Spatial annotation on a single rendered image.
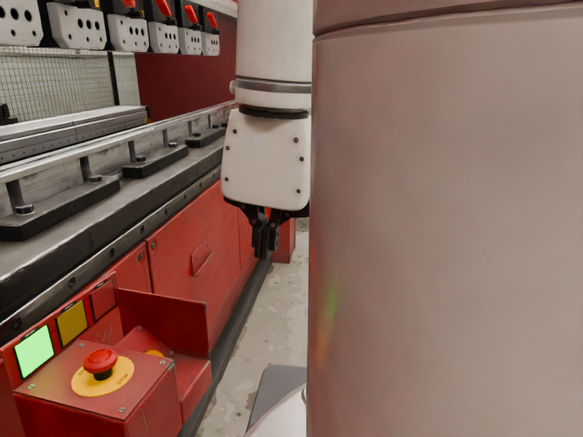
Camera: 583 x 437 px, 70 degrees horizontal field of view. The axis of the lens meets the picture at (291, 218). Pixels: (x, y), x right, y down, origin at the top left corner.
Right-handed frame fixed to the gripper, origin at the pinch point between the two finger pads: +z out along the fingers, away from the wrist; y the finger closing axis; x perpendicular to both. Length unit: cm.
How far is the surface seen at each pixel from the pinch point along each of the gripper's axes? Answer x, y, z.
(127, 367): -7.8, -14.9, 17.9
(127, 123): 89, -86, 8
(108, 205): 23.3, -41.6, 10.8
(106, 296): 1.7, -25.4, 15.5
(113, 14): 47, -56, -26
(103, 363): -10.7, -15.9, 15.3
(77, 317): -4.2, -25.4, 15.6
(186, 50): 88, -60, -19
